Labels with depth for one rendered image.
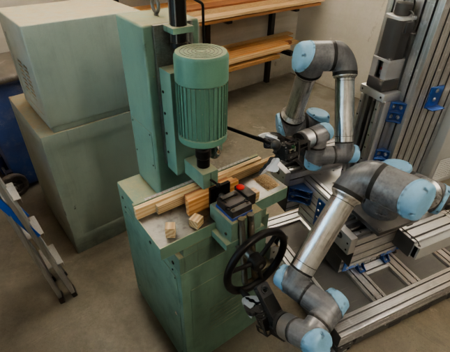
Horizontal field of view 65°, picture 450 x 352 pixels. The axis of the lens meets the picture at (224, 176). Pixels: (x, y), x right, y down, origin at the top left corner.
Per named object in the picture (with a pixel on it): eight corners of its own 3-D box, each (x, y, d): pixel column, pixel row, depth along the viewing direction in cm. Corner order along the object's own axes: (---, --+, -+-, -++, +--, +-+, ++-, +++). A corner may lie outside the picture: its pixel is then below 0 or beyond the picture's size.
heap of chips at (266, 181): (268, 191, 147) (268, 187, 146) (252, 179, 153) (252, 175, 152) (280, 184, 150) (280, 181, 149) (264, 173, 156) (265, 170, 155)
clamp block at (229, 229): (229, 244, 127) (230, 225, 121) (208, 222, 135) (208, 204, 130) (261, 227, 134) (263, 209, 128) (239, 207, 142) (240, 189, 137)
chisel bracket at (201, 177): (203, 193, 137) (203, 175, 132) (184, 175, 146) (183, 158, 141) (219, 186, 140) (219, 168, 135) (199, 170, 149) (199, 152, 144)
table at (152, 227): (174, 280, 117) (172, 267, 114) (135, 226, 137) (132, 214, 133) (303, 209, 147) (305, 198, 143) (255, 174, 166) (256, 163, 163)
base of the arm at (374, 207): (380, 193, 159) (386, 176, 154) (407, 214, 148) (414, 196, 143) (354, 202, 154) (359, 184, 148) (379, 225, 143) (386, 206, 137)
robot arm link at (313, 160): (332, 171, 146) (337, 148, 140) (305, 172, 145) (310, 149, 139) (326, 160, 153) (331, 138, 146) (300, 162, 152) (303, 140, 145)
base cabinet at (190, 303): (188, 369, 176) (179, 277, 134) (137, 288, 213) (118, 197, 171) (257, 321, 197) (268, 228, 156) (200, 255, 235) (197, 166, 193)
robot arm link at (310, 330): (340, 342, 96) (321, 368, 92) (310, 327, 105) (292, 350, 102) (328, 323, 93) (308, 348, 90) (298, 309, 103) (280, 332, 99)
